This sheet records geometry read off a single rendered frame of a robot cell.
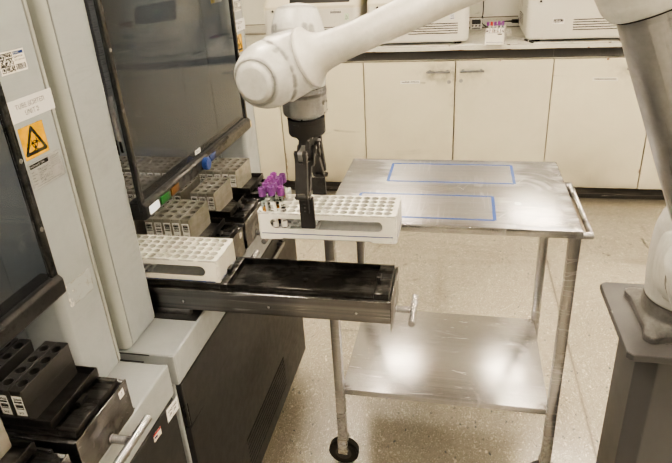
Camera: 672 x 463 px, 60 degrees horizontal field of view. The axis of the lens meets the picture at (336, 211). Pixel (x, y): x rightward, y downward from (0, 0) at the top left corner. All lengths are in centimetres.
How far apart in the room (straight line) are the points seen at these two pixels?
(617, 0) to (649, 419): 87
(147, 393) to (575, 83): 281
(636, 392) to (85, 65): 122
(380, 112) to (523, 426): 201
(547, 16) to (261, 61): 254
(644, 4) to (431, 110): 258
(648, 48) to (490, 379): 112
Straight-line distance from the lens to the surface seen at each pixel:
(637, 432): 144
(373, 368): 178
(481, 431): 201
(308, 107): 112
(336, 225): 127
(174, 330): 124
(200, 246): 125
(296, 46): 95
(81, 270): 105
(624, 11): 88
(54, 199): 99
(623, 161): 359
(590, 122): 348
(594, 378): 229
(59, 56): 101
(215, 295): 120
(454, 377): 176
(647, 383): 135
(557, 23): 334
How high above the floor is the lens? 143
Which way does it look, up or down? 25 degrees down
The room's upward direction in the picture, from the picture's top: 3 degrees counter-clockwise
